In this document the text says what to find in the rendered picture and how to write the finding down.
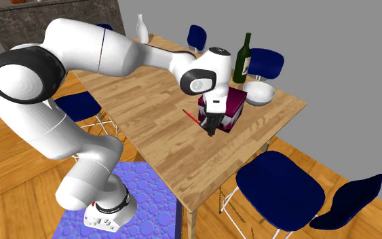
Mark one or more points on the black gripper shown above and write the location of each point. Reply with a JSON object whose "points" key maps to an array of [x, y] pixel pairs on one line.
{"points": [[214, 118]]}

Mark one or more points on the white bowl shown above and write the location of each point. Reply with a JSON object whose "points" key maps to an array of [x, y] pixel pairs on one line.
{"points": [[258, 92]]}

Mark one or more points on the wooden table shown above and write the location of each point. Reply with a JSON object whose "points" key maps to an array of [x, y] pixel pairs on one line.
{"points": [[154, 125]]}

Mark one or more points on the maroon and white box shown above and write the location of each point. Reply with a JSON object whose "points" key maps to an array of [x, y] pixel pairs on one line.
{"points": [[235, 107]]}

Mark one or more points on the red pen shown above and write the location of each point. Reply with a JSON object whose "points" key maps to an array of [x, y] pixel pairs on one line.
{"points": [[190, 116]]}

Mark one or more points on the blue chair with white legs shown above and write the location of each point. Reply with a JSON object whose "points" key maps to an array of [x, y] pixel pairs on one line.
{"points": [[106, 26], [280, 190], [266, 63], [196, 37], [78, 106]]}

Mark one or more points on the green wine bottle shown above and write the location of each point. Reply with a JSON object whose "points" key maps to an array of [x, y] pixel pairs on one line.
{"points": [[242, 64]]}

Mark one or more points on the white slender vase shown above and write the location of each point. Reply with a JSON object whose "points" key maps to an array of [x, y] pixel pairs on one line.
{"points": [[142, 33]]}

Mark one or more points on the dark marble counter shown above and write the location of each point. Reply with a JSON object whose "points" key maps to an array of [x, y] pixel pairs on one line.
{"points": [[28, 23]]}

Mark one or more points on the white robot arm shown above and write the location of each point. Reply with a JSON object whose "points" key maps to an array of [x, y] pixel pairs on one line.
{"points": [[78, 46]]}

